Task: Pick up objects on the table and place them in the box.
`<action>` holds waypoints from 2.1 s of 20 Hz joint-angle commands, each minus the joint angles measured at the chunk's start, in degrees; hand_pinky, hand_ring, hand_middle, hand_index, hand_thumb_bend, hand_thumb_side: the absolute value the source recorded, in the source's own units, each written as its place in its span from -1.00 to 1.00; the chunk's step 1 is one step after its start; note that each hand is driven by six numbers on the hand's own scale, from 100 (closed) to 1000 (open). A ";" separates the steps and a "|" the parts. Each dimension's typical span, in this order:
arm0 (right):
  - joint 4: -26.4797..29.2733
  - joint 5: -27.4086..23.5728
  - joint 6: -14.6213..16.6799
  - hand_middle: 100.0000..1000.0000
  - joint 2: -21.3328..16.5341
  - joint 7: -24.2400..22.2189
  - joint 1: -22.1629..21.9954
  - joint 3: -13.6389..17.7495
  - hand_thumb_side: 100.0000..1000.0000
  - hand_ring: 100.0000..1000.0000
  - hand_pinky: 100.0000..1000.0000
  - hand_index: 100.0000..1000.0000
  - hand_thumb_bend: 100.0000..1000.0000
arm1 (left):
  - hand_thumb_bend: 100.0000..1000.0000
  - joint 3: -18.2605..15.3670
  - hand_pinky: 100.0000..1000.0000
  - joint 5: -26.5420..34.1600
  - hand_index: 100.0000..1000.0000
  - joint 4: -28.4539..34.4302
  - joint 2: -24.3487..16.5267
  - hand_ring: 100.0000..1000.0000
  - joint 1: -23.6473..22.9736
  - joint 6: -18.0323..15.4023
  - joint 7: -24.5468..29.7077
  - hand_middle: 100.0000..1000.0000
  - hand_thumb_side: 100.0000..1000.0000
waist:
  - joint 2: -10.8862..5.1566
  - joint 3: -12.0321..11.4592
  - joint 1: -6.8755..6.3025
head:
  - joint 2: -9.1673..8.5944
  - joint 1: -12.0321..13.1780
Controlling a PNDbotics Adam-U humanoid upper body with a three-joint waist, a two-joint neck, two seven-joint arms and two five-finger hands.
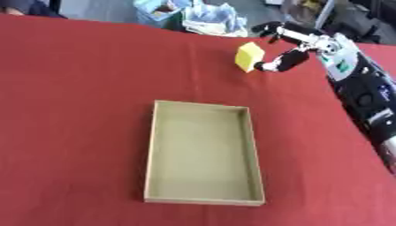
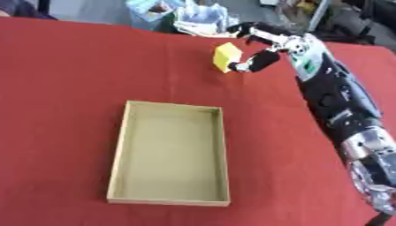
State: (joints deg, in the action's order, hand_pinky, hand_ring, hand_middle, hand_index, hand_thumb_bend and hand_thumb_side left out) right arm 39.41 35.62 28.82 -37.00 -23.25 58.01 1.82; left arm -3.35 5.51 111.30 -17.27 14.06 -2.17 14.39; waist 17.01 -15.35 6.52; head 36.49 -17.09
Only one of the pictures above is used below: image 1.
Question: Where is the yellow block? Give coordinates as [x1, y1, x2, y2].
[233, 41, 266, 73]

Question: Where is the black chair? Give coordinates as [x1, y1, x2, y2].
[329, 0, 396, 45]

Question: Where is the blue plastic bag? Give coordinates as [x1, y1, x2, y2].
[131, 0, 194, 30]

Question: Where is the tan cardboard box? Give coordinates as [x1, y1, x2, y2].
[142, 99, 268, 207]

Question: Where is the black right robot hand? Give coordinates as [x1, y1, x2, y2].
[250, 20, 325, 73]

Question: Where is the white plastic bag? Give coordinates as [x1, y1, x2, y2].
[180, 0, 251, 38]

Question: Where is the person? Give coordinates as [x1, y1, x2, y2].
[0, 0, 68, 19]

